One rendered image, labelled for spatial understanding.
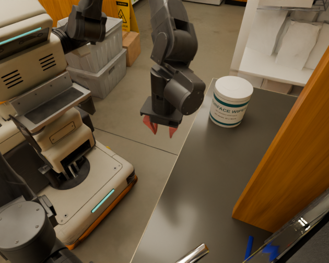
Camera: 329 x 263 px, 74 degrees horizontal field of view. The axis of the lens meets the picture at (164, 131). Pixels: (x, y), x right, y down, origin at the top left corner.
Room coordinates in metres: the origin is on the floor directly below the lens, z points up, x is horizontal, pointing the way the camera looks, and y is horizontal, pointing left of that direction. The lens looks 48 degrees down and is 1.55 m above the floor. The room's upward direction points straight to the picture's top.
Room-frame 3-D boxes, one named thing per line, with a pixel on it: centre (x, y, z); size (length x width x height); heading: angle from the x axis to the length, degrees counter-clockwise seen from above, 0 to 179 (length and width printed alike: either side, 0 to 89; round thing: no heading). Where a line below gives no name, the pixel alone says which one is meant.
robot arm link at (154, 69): (0.39, 0.00, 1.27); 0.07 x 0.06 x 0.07; 35
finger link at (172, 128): (0.39, -0.01, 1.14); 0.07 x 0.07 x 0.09; 72
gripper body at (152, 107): (0.40, 0.00, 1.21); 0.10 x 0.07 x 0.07; 72
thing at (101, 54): (2.17, 0.73, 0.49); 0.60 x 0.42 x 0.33; 158
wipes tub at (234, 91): (0.63, -0.24, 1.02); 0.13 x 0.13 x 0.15
